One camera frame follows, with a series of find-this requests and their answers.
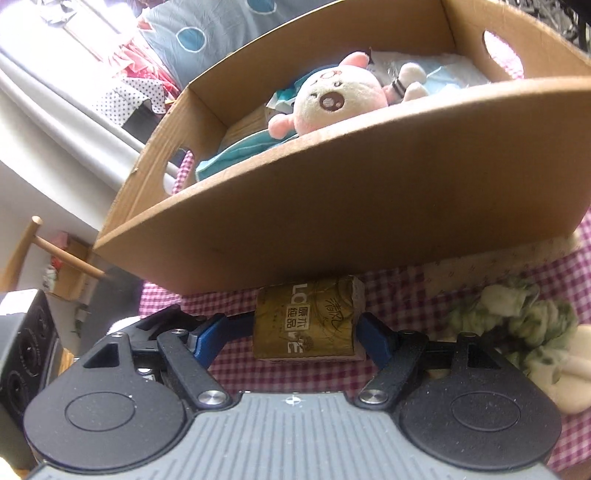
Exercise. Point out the grey white curtain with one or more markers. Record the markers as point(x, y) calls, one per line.
point(54, 64)

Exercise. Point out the blue blanket with circles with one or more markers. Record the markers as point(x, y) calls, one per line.
point(191, 36)

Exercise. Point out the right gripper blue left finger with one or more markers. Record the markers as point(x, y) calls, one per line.
point(212, 335)

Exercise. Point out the red pink hanging cloth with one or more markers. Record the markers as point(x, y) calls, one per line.
point(133, 61)

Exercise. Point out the wooden chair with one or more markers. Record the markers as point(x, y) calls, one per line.
point(67, 269)

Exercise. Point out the cream plush toy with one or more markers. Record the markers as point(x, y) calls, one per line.
point(561, 369)

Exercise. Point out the white dotted cloth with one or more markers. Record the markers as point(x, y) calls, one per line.
point(125, 95)

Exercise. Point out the pink white plush toy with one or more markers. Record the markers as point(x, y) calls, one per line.
point(345, 91)

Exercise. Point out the teal cloth in box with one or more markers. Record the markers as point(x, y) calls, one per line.
point(257, 142)

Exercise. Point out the green white scrunchie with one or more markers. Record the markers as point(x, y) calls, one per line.
point(512, 318)

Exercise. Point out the brown cardboard box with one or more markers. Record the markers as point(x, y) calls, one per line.
point(475, 170)

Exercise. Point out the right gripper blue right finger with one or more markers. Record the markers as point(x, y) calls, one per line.
point(375, 337)

